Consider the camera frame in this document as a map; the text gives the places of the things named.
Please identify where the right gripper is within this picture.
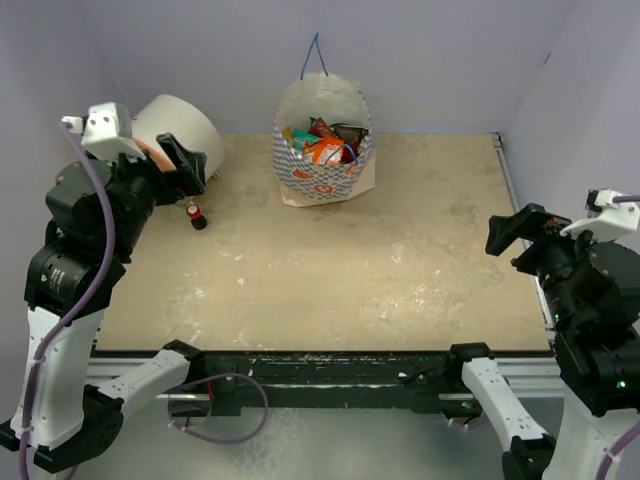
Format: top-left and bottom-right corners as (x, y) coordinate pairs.
(486, 197), (611, 326)

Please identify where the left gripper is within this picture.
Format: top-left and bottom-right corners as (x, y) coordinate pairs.
(98, 134), (205, 258)

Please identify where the orange snack packet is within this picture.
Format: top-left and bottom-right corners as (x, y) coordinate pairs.
(303, 137), (344, 165)

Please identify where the checkered paper bag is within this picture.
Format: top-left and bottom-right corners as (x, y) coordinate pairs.
(273, 36), (376, 208)

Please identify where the teal snack packet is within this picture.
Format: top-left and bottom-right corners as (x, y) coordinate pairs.
(291, 129), (321, 152)

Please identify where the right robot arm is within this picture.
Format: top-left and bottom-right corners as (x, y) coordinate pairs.
(444, 204), (639, 479)

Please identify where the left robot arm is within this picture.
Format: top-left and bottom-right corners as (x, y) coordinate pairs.
(1, 133), (206, 477)

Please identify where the white cylindrical container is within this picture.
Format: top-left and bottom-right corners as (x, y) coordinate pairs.
(132, 94), (225, 181)

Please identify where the small red black object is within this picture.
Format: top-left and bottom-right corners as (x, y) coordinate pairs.
(186, 201), (208, 231)

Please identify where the dark brown snack packet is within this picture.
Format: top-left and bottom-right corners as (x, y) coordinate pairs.
(334, 124), (369, 151)

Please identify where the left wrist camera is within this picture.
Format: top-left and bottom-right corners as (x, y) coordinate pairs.
(61, 102), (141, 162)

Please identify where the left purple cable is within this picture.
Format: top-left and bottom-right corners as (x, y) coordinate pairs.
(18, 122), (117, 480)

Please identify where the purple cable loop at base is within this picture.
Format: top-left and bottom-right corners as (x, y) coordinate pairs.
(167, 372), (270, 445)

